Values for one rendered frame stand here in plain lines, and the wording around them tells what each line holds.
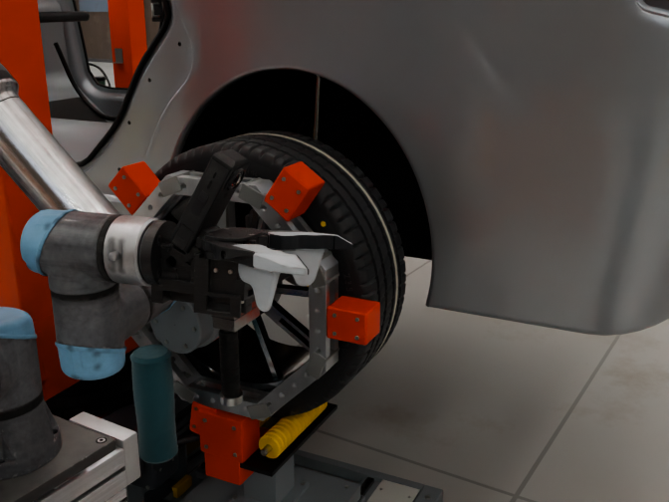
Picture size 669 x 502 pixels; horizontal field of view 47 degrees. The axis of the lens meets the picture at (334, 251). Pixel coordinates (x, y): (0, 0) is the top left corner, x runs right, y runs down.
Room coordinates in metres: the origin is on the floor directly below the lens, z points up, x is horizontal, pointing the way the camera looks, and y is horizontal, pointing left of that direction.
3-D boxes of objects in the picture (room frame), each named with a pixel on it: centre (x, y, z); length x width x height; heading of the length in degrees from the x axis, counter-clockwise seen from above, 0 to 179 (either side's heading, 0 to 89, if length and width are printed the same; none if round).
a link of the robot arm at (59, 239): (0.82, 0.29, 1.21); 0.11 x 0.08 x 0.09; 73
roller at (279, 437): (1.63, 0.10, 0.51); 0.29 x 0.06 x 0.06; 154
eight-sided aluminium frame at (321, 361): (1.60, 0.25, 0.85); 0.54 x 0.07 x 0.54; 64
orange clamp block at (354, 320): (1.46, -0.04, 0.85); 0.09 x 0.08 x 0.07; 64
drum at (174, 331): (1.53, 0.28, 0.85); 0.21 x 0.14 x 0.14; 154
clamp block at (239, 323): (1.34, 0.18, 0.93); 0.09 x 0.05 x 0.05; 154
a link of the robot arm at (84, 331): (0.84, 0.28, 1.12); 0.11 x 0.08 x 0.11; 163
